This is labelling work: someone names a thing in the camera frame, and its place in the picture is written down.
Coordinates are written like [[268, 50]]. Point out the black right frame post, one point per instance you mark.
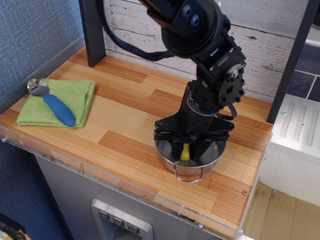
[[303, 30]]

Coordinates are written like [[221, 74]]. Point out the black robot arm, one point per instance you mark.
[[197, 30]]

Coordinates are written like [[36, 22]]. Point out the black frame post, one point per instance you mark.
[[303, 30], [93, 32]]

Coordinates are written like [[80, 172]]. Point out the white toy sink unit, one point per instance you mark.
[[292, 158]]

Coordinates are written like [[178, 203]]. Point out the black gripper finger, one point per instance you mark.
[[198, 148], [176, 149]]

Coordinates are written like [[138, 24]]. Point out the blue handled metal scoop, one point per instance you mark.
[[39, 88]]

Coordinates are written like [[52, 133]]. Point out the stainless steel pot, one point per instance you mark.
[[189, 171]]

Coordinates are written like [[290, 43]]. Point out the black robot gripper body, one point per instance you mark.
[[190, 123]]

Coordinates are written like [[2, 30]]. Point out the green folded cloth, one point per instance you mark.
[[75, 94]]

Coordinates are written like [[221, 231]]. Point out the yellow black object corner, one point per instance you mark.
[[11, 230]]

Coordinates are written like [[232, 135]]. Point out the black left frame post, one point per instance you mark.
[[93, 32]]

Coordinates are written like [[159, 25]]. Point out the silver dispenser button panel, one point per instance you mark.
[[116, 224]]

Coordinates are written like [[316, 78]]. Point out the yellow ridged stick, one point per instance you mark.
[[185, 154]]

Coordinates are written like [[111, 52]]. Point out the clear acrylic edge guard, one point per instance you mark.
[[217, 204]]

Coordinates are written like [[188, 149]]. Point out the silver toy fridge cabinet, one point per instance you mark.
[[73, 192]]

